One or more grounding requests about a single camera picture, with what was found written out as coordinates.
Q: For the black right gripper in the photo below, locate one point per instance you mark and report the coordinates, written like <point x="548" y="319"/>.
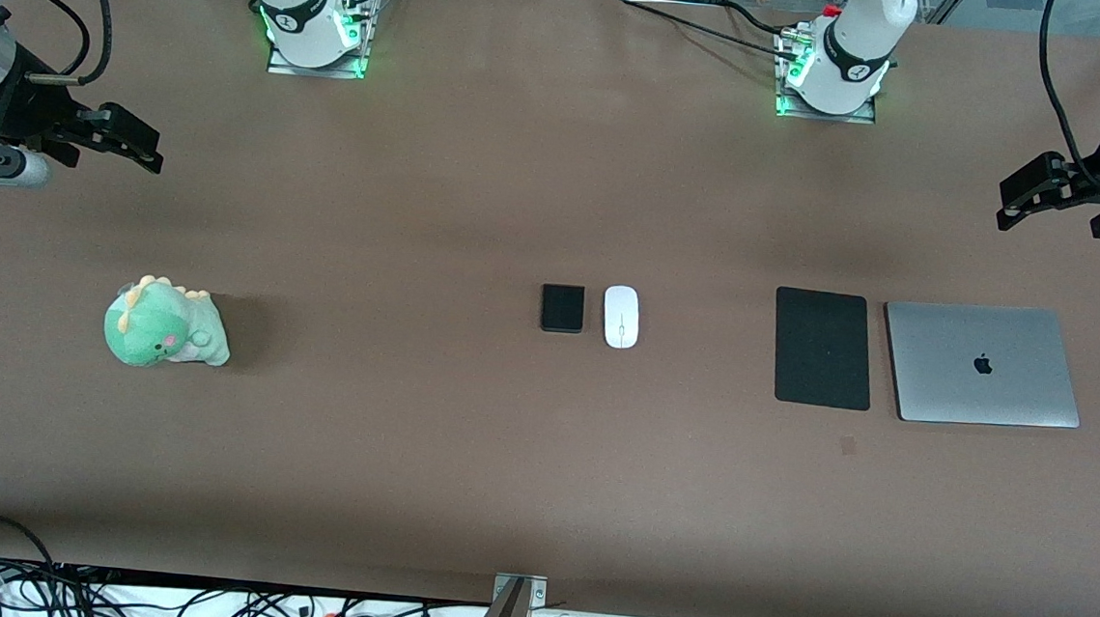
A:
<point x="26" y="105"/>

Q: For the white computer mouse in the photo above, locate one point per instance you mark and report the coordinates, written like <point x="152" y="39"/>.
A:
<point x="621" y="316"/>

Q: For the small black box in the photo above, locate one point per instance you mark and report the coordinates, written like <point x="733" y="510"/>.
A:
<point x="563" y="307"/>

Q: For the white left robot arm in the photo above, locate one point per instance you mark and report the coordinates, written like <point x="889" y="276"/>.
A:
<point x="854" y="49"/>

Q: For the black mouse pad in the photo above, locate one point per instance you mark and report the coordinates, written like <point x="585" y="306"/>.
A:
<point x="823" y="348"/>

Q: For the silver laptop with apple logo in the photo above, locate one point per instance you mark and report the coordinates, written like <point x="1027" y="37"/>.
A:
<point x="982" y="364"/>

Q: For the green dinosaur plush toy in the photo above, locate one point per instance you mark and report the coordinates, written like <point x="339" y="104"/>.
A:
<point x="162" y="325"/>

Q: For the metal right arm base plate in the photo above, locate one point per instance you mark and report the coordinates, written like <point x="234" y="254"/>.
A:
<point x="315" y="68"/>

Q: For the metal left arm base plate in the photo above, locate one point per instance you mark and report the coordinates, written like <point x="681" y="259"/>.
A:
<point x="825" y="113"/>

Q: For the metal frame post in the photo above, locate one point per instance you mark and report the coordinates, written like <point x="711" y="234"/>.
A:
<point x="504" y="615"/>

